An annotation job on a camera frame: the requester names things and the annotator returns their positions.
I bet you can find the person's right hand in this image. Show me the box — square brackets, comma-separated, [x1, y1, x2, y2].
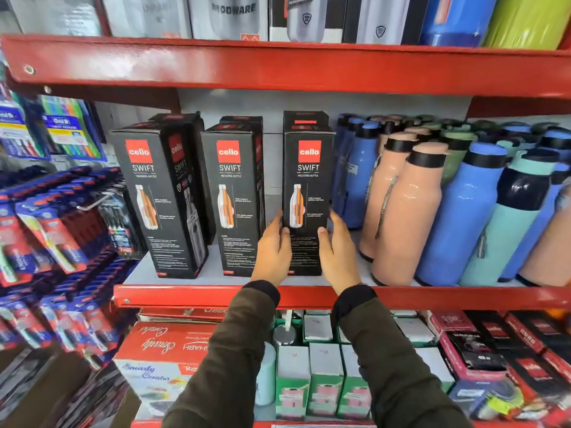
[317, 209, 362, 296]

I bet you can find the person's left hand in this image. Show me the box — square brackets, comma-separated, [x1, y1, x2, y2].
[251, 209, 293, 288]

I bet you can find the black steel bottle carton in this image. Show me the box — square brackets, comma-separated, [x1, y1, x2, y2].
[283, 125, 336, 277]

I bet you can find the person's right forearm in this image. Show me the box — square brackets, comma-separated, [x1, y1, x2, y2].
[331, 284, 474, 428]

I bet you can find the person's left forearm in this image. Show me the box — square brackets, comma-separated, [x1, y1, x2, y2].
[161, 281, 282, 428]

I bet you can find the steel bottle with cap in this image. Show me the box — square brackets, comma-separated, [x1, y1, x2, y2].
[272, 310, 298, 349]

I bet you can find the flat red box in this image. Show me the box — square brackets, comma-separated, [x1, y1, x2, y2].
[137, 307, 229, 322]

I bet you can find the group of green white boxes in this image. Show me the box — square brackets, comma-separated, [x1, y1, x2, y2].
[274, 309, 457, 420]

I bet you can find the pale teal bottle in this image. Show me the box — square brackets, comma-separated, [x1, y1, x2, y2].
[255, 342, 277, 407]

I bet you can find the row of black bottle boxes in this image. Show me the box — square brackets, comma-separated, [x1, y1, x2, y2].
[109, 110, 333, 280]

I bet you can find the red metal shelf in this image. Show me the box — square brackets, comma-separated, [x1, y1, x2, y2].
[0, 34, 571, 113]
[113, 284, 571, 311]

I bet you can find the group of pastel plastic bottles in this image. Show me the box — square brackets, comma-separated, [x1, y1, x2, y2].
[332, 113, 571, 288]

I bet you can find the black toothbrush pack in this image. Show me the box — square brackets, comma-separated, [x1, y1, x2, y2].
[95, 191, 147, 260]

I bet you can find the red white combo box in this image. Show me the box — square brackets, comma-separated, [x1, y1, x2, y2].
[113, 322, 220, 420]

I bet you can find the metal display hook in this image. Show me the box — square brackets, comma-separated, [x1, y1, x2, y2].
[76, 193, 112, 212]

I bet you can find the stack of red black boxes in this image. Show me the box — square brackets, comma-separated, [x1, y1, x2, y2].
[427, 309, 571, 428]

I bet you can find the blue printed box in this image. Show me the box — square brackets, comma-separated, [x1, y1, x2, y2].
[448, 378, 525, 420]

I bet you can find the white black bottle box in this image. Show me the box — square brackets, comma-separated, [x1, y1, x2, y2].
[269, 0, 349, 43]

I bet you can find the group of red blue toothbrush packs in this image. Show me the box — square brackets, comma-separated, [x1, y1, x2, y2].
[0, 166, 140, 371]

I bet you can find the black box with silver bottle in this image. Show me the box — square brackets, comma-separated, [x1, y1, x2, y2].
[343, 0, 431, 45]

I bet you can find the grey bottle box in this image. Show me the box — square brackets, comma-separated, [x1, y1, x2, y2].
[100, 0, 193, 40]
[187, 0, 269, 42]
[6, 0, 104, 37]

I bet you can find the blue toothbrush pack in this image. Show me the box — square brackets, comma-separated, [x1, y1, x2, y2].
[38, 95, 108, 162]
[0, 82, 50, 161]

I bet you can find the blue bottle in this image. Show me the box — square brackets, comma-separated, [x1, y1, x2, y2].
[418, 0, 499, 48]

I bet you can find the group of dark hanging packets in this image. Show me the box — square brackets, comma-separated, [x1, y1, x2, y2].
[0, 347, 134, 428]

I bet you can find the green bottle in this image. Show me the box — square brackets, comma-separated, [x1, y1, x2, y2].
[483, 0, 571, 51]

